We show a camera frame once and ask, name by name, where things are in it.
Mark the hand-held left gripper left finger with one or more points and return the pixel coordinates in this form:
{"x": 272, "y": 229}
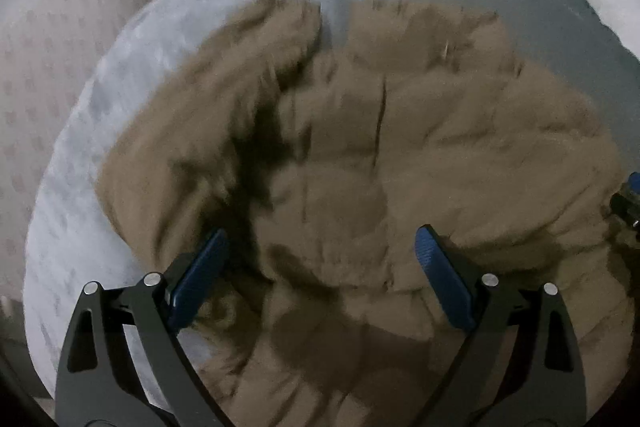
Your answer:
{"x": 197, "y": 279}

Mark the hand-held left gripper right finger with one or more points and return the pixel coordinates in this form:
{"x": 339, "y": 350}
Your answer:
{"x": 442, "y": 279}

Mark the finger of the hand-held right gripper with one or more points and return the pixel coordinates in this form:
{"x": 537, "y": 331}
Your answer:
{"x": 631, "y": 207}

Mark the brown padded jacket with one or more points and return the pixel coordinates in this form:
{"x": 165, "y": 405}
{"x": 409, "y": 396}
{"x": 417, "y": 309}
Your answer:
{"x": 400, "y": 157}

